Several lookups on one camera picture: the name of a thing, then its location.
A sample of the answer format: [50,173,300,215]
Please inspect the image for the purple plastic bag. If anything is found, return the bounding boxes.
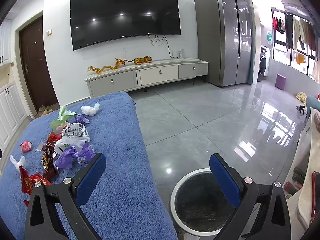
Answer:
[54,142,95,168]

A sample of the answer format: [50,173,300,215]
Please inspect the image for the red snack wrapper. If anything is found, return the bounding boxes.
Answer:
[19,166,51,195]

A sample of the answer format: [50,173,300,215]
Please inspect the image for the white round trash bin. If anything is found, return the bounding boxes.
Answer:
[169,168,235,239]

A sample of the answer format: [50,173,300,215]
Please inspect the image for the dark red snack bag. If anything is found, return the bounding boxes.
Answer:
[41,132,61,180]

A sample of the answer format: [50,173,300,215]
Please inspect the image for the white crumpled tissue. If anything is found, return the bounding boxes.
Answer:
[10,154,27,172]

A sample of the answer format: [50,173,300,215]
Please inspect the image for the blue fuzzy blanket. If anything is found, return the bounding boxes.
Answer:
[1,92,177,239]

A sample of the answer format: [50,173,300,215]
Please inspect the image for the black white printed paper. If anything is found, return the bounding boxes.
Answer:
[61,123,91,142]

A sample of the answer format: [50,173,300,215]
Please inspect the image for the red phone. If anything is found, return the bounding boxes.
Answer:
[311,171,320,218]

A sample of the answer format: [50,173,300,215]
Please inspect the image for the small pink wrapper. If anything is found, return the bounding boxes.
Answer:
[20,140,32,153]

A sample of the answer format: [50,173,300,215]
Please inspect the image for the small purple plastic wrapper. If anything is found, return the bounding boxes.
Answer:
[74,113,90,125]

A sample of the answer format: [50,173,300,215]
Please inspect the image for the green crumpled paper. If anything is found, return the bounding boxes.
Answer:
[50,105,76,130]

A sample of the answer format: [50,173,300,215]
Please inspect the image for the white crumpled plastic bag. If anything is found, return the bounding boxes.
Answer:
[81,102,100,116]

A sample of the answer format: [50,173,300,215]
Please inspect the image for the pair of slippers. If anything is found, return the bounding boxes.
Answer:
[39,105,53,115]

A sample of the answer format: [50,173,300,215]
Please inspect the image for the white cabinet doors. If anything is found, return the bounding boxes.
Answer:
[1,20,27,152]

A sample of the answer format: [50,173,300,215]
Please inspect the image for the grey white TV cabinet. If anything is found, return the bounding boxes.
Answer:
[85,58,208,98]

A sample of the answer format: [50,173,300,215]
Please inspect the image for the purple stool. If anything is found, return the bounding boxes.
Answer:
[275,74,287,90]

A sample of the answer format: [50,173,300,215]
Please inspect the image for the golden dragon figurine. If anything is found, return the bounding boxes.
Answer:
[87,59,125,74]

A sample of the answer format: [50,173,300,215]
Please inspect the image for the golden tiger figurine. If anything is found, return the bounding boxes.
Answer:
[124,56,152,64]

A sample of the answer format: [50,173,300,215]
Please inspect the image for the dark brown entrance door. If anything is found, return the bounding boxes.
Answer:
[20,17,57,111]

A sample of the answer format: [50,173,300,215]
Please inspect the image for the washing machine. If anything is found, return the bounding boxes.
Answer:
[257,46,271,82]

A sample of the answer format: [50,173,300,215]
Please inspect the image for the hanging clothes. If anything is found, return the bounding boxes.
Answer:
[272,10,319,67]

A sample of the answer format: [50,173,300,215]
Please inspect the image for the grey double-door refrigerator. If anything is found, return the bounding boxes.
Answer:
[194,0,253,87]

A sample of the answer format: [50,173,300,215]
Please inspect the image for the black wall television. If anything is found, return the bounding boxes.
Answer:
[70,0,181,50]

